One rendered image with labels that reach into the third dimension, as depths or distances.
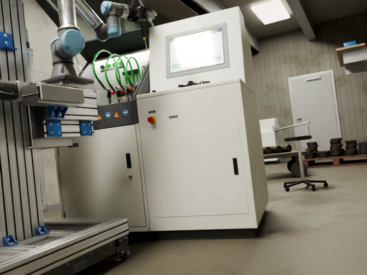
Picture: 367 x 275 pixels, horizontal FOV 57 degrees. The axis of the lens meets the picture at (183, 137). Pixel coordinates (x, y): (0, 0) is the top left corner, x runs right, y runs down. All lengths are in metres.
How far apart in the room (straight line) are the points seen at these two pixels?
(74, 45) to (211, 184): 1.12
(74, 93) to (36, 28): 3.08
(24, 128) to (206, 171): 1.06
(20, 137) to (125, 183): 0.77
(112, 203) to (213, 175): 0.75
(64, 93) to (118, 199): 0.95
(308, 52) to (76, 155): 8.13
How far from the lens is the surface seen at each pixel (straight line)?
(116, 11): 2.08
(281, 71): 9.89
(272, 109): 9.82
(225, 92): 2.09
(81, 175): 2.52
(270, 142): 7.84
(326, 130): 9.56
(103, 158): 2.40
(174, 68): 2.49
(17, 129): 1.91
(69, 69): 1.97
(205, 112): 2.11
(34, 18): 4.82
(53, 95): 1.67
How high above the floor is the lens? 0.60
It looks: 2 degrees up
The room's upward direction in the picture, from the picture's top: 6 degrees counter-clockwise
